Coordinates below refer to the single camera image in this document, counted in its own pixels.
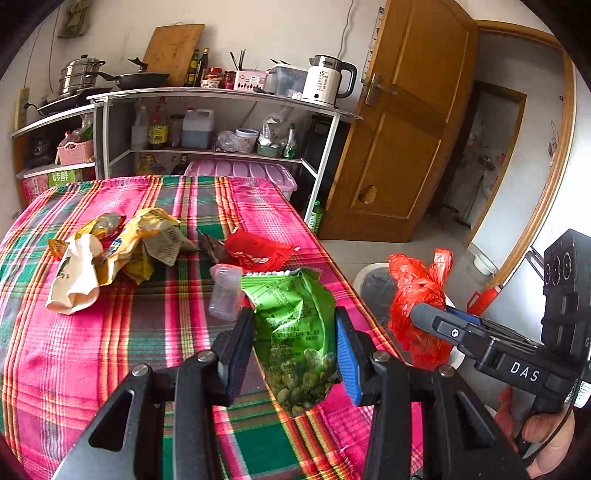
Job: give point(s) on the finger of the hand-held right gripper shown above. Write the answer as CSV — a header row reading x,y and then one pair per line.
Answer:
x,y
438,325
464,316

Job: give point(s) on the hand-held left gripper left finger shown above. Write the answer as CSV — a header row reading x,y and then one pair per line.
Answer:
x,y
240,353

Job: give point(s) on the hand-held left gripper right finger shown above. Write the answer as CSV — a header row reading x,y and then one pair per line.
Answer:
x,y
347,357

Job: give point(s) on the red plastic bag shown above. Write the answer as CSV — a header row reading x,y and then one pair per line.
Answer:
x,y
415,290

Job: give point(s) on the clear plastic cup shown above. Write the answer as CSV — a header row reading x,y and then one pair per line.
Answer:
x,y
225,293

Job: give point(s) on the green pea snack packet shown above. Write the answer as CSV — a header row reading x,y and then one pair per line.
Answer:
x,y
295,314

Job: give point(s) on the white trash bin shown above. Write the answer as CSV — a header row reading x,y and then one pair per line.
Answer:
x,y
374,286

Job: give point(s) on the red wrapper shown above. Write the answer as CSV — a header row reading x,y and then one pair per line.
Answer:
x,y
258,254

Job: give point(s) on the brown wrapper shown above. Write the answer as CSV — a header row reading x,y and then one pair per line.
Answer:
x,y
212,247

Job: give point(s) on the pale green printed packet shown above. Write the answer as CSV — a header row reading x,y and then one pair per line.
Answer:
x,y
166,244

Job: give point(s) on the yellow snack packet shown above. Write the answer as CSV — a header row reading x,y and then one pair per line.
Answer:
x,y
134,235

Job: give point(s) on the cream paper packet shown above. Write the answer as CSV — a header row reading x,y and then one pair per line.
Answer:
x,y
74,277

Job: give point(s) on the person's right hand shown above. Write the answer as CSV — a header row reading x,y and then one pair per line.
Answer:
x,y
551,436

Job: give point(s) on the red plastic item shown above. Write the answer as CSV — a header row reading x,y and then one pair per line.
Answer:
x,y
482,300

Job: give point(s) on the white basin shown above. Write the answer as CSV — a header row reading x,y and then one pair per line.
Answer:
x,y
485,264

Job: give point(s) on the pink plaid tablecloth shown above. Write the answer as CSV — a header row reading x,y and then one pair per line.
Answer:
x,y
115,341

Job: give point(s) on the green dish soap bottle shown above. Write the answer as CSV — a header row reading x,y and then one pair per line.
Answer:
x,y
316,217

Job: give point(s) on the pink lidded storage box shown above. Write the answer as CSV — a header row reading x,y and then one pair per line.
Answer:
x,y
244,170

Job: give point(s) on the clear yellow crumpled wrapper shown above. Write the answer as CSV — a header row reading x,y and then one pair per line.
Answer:
x,y
104,224

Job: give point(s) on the wooden door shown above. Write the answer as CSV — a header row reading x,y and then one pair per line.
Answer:
x,y
401,120

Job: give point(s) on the small orange wrapper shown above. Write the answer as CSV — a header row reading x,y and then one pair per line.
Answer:
x,y
57,248

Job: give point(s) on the white plastic tub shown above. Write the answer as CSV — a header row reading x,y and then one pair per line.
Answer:
x,y
247,141

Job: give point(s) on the dark liquid plastic jug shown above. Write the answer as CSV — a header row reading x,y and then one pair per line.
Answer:
x,y
197,129

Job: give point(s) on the yellow label sauce bottle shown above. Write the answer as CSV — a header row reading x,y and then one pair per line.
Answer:
x,y
158,127

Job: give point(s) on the green cardboard box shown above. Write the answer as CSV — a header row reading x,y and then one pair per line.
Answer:
x,y
64,177

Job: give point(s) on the white metal shelf rack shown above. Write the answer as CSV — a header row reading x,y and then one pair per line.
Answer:
x,y
221,99

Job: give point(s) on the pink woven basket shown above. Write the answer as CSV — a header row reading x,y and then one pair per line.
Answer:
x,y
75,153

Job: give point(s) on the pink chopstick holder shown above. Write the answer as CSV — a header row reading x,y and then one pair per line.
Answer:
x,y
251,81

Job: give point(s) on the white electric kettle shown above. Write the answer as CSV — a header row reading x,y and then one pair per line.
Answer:
x,y
323,78

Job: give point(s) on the red lidded jar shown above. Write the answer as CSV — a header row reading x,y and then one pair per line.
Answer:
x,y
229,79

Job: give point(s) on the clear storage container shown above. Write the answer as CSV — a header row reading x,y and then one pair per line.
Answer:
x,y
285,81

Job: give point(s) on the dark sauce bottle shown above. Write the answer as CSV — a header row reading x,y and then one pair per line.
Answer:
x,y
202,67

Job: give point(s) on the black frying pan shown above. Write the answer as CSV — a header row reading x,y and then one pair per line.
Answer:
x,y
138,79

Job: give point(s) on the black gas stove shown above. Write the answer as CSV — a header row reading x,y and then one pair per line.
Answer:
x,y
69,102

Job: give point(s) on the wooden cutting board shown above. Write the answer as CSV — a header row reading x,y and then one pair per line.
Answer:
x,y
173,53

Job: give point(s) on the steel steamer pot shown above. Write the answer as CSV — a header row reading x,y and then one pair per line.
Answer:
x,y
81,76

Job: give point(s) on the yellow power strip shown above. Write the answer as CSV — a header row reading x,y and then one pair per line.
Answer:
x,y
22,108

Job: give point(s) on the hanging cloth bag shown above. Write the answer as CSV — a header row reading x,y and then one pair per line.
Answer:
x,y
74,18

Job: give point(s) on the wooden door frame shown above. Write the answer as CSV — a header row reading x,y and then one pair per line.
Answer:
x,y
549,152

